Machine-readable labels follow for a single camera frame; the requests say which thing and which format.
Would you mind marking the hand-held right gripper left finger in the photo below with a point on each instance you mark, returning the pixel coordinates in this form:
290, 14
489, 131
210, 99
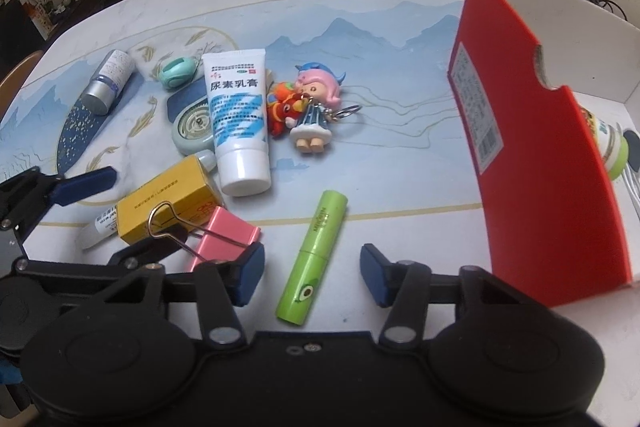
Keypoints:
250, 269

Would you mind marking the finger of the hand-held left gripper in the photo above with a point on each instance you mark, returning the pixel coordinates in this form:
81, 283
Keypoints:
85, 187
145, 249

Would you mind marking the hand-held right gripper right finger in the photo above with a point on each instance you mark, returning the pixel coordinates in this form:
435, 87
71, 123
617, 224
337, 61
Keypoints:
374, 274

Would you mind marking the yellow small carton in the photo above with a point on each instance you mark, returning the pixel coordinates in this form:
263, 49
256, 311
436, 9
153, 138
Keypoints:
165, 207

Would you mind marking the pink binder clip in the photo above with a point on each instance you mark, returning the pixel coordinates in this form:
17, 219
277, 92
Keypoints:
225, 227

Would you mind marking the green lip balm stick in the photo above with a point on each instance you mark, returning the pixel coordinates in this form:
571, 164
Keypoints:
312, 257

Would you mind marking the silver spray bottle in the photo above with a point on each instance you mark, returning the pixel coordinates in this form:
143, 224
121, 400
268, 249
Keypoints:
107, 82

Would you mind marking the white cream tube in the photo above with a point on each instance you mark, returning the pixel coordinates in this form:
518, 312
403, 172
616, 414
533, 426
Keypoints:
237, 122

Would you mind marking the red cardboard box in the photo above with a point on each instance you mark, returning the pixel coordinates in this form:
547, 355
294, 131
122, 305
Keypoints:
540, 157

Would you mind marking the small white ointment tube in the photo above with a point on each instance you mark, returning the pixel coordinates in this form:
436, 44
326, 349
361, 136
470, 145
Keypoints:
100, 227

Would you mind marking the round mint green case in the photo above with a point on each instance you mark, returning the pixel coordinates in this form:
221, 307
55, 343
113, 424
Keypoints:
192, 129

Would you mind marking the small mint green gadget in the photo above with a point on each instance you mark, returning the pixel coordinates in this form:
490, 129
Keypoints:
175, 72

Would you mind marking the green-capped jar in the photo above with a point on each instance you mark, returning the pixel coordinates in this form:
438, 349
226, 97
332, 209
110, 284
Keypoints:
607, 142

